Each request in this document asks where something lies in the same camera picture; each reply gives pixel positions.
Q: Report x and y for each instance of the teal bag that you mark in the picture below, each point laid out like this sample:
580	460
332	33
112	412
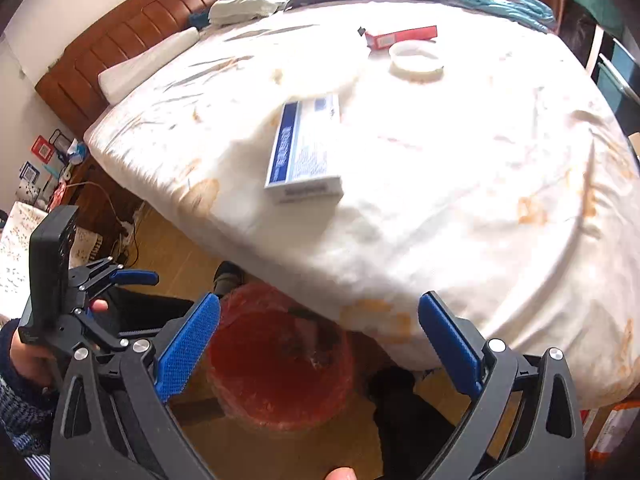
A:
595	0

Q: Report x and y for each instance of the teal cloth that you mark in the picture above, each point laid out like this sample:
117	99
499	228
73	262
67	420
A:
500	2

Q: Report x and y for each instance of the brown wooden headboard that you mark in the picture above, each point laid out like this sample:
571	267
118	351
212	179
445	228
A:
115	35

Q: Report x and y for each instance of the white foam pillow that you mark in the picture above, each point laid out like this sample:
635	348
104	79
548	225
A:
145	62

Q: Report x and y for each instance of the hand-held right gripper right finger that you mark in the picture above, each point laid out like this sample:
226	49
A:
450	345

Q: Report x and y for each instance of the blue and white cardboard box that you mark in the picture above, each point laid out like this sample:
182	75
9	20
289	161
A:
302	150

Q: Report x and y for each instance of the red plastic waste bin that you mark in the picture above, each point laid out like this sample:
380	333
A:
280	355

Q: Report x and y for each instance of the orange and white bag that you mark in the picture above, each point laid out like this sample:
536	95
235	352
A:
612	430

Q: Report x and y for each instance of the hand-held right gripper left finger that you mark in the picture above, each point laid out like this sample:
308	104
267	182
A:
187	345

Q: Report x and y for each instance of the wooden nightstand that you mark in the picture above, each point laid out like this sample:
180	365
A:
95	210

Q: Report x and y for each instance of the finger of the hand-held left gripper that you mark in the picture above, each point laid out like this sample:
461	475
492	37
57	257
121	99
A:
100	332
137	276

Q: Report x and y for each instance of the floral tablecloth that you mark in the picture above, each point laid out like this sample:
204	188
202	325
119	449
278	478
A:
15	250

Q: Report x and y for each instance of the person's black pants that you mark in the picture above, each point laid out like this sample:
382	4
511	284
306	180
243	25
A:
415	420

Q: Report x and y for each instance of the red cardboard box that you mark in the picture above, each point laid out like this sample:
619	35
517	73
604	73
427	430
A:
400	36

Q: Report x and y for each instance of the person's right hand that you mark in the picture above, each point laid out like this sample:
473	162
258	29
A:
341	474

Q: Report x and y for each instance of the white and blue storage drawers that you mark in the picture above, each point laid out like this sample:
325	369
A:
617	80

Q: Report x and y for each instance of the white round tape roll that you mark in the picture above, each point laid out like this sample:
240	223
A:
416	60

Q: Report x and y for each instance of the bed with floral sheet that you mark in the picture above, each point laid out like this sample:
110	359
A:
400	185

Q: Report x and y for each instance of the person's left forearm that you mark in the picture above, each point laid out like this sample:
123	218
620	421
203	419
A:
20	410

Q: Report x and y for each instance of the person's foot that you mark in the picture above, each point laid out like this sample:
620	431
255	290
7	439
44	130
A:
227	280

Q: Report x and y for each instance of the person's left hand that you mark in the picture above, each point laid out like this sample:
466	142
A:
30	360

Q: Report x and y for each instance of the red card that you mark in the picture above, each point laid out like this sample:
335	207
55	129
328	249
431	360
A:
41	146

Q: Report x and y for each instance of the orange striped pillow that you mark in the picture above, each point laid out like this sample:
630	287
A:
245	7

